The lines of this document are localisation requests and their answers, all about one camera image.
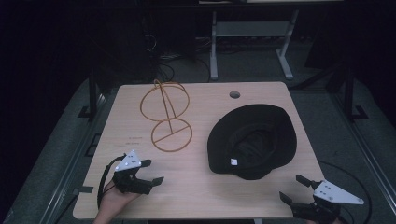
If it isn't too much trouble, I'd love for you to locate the aluminium frame rail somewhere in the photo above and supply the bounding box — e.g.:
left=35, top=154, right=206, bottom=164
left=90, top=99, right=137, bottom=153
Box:
left=330, top=92, right=396, bottom=208
left=38, top=92, right=108, bottom=224

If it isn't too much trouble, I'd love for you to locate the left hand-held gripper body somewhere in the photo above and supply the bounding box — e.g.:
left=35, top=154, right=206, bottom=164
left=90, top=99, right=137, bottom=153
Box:
left=111, top=149, right=154, bottom=196

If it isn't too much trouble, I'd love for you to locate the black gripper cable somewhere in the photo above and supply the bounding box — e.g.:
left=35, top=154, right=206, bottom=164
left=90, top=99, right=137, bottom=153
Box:
left=96, top=154, right=127, bottom=210
left=317, top=159, right=374, bottom=224

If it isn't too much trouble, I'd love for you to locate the black floor cable bundle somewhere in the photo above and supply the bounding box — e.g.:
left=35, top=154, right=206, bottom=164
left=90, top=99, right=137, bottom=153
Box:
left=151, top=34, right=213, bottom=84

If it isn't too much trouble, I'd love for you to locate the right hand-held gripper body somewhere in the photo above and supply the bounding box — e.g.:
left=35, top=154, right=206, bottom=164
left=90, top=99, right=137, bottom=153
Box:
left=291, top=179, right=365, bottom=224

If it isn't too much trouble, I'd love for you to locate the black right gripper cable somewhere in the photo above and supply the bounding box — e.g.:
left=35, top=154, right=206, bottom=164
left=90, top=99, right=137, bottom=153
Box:
left=317, top=159, right=374, bottom=224

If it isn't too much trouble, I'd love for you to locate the black metal stand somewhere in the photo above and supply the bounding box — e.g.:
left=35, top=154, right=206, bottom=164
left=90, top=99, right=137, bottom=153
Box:
left=78, top=69, right=108, bottom=121
left=326, top=62, right=370, bottom=123

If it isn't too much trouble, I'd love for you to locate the black tape strip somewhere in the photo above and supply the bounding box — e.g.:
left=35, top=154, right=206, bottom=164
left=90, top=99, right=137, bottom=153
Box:
left=73, top=186, right=94, bottom=195

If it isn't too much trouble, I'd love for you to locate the person's left hand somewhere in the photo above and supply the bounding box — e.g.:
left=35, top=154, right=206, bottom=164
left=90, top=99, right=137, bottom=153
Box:
left=97, top=181, right=140, bottom=220

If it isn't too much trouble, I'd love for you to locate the black bucket hat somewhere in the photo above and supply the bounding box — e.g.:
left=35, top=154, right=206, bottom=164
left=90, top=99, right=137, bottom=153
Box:
left=206, top=103, right=298, bottom=181

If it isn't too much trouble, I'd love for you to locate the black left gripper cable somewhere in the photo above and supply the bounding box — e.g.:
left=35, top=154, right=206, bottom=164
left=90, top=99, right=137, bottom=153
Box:
left=96, top=154, right=127, bottom=210

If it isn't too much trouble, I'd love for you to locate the gold wire hat stand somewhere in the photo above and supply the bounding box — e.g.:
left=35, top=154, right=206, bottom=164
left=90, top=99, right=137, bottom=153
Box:
left=139, top=78, right=193, bottom=154

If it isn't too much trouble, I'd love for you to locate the grey metal desk frame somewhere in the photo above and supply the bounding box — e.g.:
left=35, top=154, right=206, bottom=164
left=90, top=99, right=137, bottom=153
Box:
left=208, top=8, right=300, bottom=81

